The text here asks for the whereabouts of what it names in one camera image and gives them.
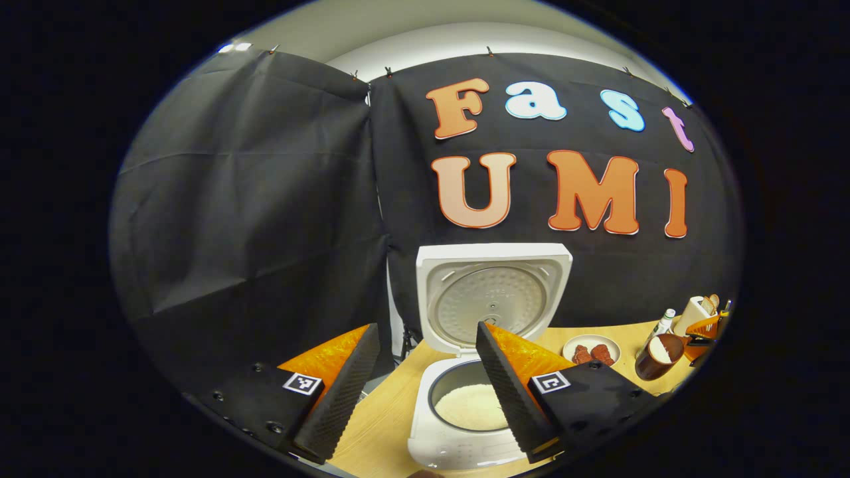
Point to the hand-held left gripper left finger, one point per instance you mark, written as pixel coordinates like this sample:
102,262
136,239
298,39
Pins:
345,392

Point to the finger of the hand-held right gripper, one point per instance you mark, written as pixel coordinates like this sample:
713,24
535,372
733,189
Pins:
704,327
698,345

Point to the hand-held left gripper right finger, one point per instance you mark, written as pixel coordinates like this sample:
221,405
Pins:
511,392

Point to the heap of white rice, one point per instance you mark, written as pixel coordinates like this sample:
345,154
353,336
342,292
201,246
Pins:
465,408

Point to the brown wooden spoon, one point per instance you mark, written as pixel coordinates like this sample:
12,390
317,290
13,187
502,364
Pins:
654,370

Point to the white rice cooker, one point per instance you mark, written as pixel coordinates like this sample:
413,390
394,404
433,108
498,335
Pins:
491,292

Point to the white toaster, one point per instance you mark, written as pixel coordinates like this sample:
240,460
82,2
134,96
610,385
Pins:
689,315

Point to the white bottle with green label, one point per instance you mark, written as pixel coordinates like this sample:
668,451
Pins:
659,326

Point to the brown meat piece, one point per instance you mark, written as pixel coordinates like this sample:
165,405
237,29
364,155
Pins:
603,354
582,355

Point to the white round plate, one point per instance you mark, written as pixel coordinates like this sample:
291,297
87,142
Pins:
591,340

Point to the black backdrop cloth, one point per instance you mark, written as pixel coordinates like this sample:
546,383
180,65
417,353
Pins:
252,199

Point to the ceiling light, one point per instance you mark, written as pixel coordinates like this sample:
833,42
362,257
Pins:
234,48

